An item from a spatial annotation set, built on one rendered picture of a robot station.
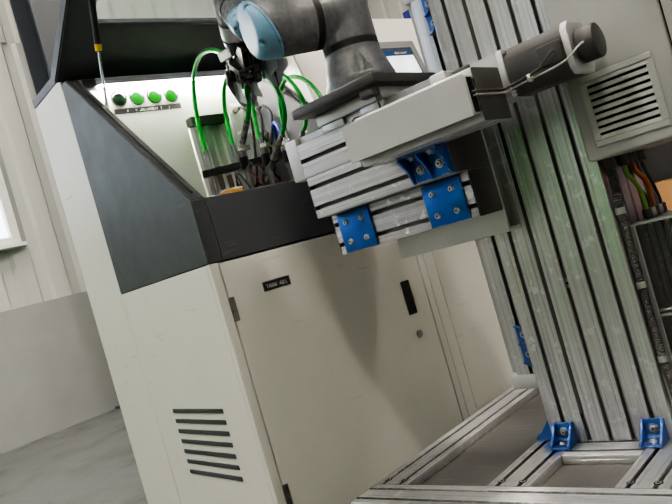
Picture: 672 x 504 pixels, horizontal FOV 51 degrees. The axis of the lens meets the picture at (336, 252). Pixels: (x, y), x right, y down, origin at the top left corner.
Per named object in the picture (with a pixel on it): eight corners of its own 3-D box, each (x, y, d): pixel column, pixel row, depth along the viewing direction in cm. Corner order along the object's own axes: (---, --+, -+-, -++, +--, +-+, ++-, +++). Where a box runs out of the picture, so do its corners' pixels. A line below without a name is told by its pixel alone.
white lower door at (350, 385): (297, 536, 170) (219, 263, 170) (292, 535, 172) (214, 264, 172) (469, 435, 210) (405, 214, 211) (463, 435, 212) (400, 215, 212)
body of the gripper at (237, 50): (242, 92, 186) (233, 50, 178) (227, 79, 192) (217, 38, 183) (267, 81, 189) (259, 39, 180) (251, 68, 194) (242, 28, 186)
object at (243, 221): (223, 260, 172) (205, 197, 172) (214, 263, 175) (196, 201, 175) (400, 214, 210) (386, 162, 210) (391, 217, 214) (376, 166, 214)
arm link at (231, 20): (277, 5, 164) (262, -12, 172) (231, 13, 161) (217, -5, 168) (279, 37, 170) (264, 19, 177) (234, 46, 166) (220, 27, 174)
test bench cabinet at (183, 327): (299, 583, 169) (207, 264, 169) (192, 546, 214) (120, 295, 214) (482, 464, 213) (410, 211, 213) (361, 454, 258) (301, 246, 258)
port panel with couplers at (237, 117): (253, 179, 241) (227, 92, 241) (247, 182, 244) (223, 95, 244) (283, 174, 250) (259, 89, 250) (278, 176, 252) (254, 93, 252)
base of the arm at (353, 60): (412, 78, 147) (399, 32, 147) (368, 78, 136) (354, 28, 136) (359, 103, 158) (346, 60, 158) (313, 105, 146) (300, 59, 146)
